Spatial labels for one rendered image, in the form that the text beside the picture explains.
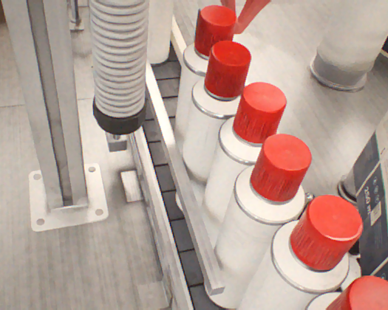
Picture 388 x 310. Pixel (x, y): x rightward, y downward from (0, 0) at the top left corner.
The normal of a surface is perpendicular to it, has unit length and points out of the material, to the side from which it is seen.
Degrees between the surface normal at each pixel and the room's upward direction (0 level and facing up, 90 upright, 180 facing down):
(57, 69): 90
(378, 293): 3
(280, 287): 90
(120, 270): 0
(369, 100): 0
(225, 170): 90
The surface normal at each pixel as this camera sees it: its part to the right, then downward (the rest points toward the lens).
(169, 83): 0.12, -0.65
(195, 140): -0.64, 0.53
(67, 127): 0.27, 0.75
